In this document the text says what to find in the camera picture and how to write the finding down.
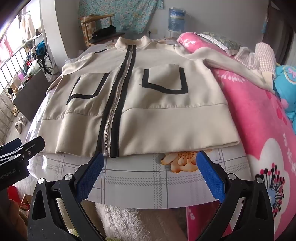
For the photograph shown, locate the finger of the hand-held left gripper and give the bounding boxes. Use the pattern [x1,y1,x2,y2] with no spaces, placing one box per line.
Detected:
[20,136,45,159]
[0,138,22,161]

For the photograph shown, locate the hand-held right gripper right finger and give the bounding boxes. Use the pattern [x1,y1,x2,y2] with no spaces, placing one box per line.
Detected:
[195,151,274,241]

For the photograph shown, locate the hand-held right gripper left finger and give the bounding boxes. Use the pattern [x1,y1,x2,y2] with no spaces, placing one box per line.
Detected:
[28,153,105,241]

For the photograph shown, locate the beige zip jacket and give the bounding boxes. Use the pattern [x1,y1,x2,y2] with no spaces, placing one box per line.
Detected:
[37,36,275,158]

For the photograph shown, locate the dark grey cabinet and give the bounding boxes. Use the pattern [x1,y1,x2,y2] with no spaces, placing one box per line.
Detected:
[13,70,50,122]

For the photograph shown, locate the white fluffy rug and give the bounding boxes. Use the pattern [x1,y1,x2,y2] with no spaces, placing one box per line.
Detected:
[95,202,188,241]

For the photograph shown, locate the metal railing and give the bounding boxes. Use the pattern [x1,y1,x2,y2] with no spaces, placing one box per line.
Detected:
[0,50,26,139]

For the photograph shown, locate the pink floral blanket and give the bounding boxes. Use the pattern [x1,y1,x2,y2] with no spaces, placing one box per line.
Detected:
[177,32,296,241]

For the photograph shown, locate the wheelchair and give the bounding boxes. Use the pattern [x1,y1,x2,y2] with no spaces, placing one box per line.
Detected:
[35,42,56,75]

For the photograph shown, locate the blue patterned cloth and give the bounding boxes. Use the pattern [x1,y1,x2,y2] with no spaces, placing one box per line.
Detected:
[273,65,296,135]

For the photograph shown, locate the hanging beige garment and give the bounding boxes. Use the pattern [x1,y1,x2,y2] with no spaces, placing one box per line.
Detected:
[20,11,35,42]

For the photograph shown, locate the pink checkered cloth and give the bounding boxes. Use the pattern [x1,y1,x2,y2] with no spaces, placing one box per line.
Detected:
[236,43,277,70]

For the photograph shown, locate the wooden chair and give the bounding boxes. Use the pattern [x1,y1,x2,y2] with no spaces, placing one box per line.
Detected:
[81,14,125,48]

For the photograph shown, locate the black bag on chair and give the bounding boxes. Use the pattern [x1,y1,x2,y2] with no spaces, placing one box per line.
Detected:
[92,25,117,40]

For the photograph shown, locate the lace-trimmed floral pillow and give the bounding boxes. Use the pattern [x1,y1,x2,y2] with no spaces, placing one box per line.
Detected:
[196,31,245,56]

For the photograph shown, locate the blue water jug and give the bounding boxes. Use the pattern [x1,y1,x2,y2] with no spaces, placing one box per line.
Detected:
[168,7,185,37]

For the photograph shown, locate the teal floral hanging cloth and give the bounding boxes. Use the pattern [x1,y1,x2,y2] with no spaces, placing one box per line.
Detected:
[79,0,163,33]

